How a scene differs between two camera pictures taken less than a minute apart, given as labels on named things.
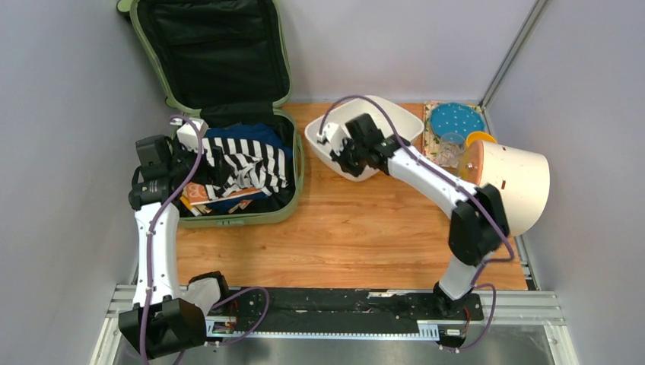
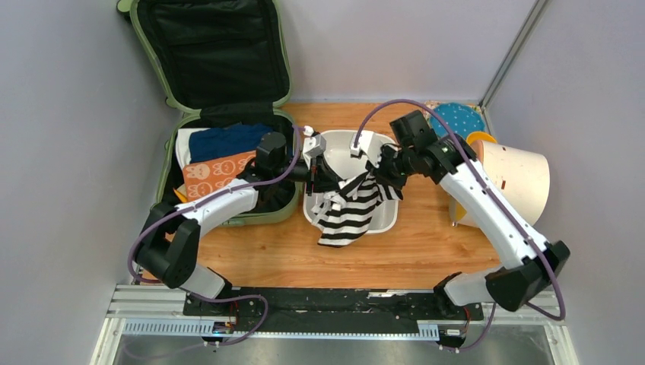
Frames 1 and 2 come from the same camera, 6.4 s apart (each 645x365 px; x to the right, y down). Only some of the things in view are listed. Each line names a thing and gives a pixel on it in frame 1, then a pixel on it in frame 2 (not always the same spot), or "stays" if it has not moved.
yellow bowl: x=479 y=135 stays
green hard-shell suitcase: x=225 y=61 stays
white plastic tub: x=392 y=118 → x=345 y=164
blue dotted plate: x=456 y=117 stays
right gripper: x=355 y=171 → x=381 y=172
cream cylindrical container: x=521 y=178 stays
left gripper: x=216 y=176 → x=325 y=180
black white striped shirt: x=242 y=164 → x=344 y=215
